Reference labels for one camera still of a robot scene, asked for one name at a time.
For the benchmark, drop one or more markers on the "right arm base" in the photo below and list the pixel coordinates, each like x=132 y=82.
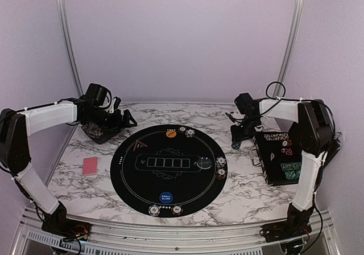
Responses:
x=292 y=237

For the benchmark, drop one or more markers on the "red playing card deck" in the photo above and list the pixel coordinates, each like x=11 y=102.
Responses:
x=90 y=166

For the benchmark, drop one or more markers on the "black floral patterned pouch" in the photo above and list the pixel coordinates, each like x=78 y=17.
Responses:
x=100 y=134

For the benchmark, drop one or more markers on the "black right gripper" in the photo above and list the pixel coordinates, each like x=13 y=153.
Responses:
x=238 y=136

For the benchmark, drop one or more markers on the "black dealer button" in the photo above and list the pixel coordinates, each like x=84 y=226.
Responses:
x=204 y=163

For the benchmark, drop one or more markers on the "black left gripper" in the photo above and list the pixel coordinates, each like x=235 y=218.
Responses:
x=124 y=119

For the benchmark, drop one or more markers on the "black poker chip case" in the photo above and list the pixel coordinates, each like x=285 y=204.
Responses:
x=279 y=157

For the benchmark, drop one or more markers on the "orange big blind button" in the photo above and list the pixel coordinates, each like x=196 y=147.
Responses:
x=171 y=133

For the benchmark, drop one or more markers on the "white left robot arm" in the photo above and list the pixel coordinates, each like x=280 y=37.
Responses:
x=17 y=128

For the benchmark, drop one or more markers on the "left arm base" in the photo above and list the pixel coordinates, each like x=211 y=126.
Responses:
x=57 y=223

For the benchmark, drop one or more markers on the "green poker chip stack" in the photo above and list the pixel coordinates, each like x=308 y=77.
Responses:
x=236 y=145

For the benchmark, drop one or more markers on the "round black poker mat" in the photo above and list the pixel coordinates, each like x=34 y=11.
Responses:
x=167 y=165

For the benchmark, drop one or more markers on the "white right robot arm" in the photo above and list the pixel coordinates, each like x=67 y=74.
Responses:
x=313 y=130

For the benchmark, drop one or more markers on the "blue small blind button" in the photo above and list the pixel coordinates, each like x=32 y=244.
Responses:
x=166 y=197

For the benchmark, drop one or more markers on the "red triangular all-in marker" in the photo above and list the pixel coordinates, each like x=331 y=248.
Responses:
x=139 y=145

